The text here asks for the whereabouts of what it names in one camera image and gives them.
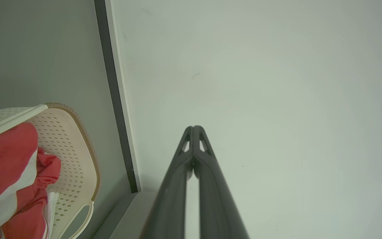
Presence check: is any dark grey floor edge strip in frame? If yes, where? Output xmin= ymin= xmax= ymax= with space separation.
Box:
xmin=93 ymin=0 xmax=139 ymax=194

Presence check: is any red white striped garment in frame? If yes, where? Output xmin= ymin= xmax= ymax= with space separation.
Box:
xmin=0 ymin=122 xmax=39 ymax=235

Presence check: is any white cloth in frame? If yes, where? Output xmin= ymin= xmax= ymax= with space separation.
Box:
xmin=44 ymin=192 xmax=60 ymax=239

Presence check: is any red crumpled garment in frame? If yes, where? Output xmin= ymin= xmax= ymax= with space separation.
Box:
xmin=0 ymin=147 xmax=61 ymax=239

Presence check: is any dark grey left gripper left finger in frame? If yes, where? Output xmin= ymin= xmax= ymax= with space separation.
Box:
xmin=140 ymin=126 xmax=194 ymax=239

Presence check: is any cream perforated laundry basket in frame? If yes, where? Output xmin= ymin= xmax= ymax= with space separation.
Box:
xmin=0 ymin=103 xmax=101 ymax=239

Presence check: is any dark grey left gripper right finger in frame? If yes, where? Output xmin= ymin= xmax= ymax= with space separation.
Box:
xmin=193 ymin=125 xmax=250 ymax=239

